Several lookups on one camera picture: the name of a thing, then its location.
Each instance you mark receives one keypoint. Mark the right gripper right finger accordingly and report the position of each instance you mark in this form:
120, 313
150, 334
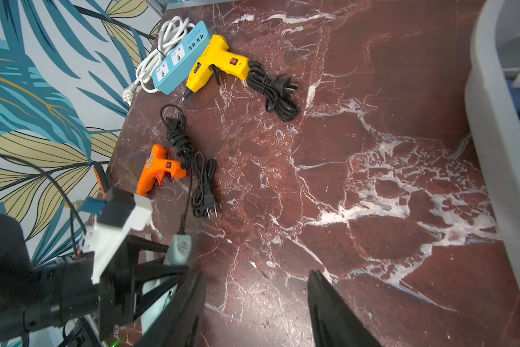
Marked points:
333, 322

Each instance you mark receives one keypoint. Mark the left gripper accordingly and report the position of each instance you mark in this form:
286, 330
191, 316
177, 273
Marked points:
126, 287

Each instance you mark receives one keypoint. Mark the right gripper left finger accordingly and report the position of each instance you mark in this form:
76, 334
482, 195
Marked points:
180, 322

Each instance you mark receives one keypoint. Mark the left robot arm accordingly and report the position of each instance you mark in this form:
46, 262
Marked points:
32, 299

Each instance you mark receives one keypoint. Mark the orange glue gun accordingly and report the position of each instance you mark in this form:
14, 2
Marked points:
155, 169

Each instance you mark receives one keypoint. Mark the yellow glue gun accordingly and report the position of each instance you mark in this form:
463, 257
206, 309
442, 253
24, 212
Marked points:
215, 59

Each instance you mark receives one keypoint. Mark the grey plastic storage box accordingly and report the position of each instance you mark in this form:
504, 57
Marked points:
493, 119

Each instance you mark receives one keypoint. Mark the teal power strip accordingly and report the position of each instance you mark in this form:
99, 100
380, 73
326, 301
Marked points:
176, 66

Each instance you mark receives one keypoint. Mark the orange handled pliers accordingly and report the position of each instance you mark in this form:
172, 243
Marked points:
102, 178

